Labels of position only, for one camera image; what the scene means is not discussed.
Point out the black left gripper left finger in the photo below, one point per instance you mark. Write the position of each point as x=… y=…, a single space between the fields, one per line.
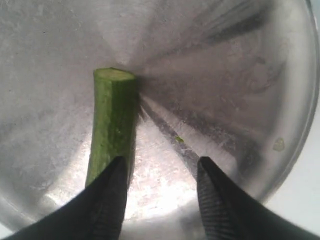
x=97 y=213

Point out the green chili pepper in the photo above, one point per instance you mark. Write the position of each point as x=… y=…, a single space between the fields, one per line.
x=114 y=120

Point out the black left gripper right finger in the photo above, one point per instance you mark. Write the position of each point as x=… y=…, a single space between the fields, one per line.
x=229 y=213

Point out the round steel plate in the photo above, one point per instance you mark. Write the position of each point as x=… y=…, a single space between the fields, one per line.
x=235 y=80

